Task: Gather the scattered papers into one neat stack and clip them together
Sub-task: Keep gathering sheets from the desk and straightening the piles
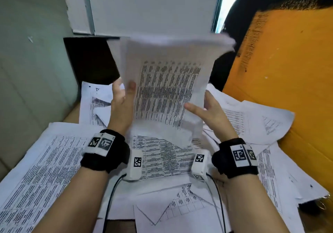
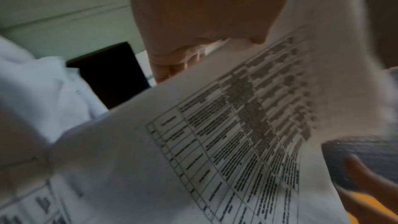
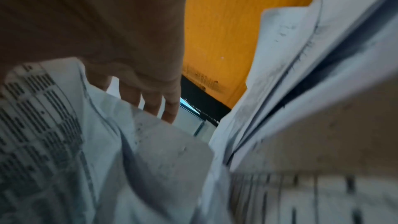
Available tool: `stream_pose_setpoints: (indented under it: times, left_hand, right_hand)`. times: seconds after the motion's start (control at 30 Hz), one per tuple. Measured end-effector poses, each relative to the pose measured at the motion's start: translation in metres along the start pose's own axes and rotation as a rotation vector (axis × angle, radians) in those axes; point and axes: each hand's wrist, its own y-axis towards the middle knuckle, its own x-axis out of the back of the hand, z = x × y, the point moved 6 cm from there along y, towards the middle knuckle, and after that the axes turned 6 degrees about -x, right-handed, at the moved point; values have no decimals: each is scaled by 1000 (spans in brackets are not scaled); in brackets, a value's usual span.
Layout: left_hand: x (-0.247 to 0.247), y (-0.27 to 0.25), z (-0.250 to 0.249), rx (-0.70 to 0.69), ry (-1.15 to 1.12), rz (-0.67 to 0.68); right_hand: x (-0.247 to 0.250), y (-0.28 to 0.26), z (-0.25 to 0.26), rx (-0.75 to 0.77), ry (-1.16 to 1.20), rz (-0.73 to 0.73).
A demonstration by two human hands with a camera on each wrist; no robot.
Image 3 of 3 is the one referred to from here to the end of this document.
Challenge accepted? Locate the aligned stack of printed sheets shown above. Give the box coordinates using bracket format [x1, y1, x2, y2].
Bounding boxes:
[0, 57, 231, 224]

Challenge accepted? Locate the pile of printed papers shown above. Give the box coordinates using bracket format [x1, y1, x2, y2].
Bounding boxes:
[208, 0, 398, 224]

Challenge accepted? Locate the person's right hand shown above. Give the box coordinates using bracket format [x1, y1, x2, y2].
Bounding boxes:
[0, 0, 194, 124]

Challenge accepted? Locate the orange cardboard panel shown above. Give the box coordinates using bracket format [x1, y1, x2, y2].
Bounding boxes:
[181, 0, 341, 110]

